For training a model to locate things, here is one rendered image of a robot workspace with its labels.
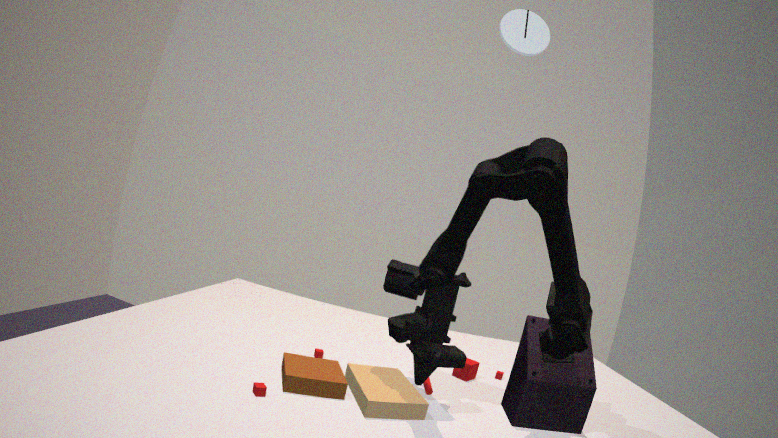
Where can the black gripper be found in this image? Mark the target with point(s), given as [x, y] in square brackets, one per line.
[430, 354]

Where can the red cylinder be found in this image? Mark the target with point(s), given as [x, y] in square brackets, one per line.
[427, 386]

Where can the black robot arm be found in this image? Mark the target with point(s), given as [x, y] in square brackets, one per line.
[537, 172]

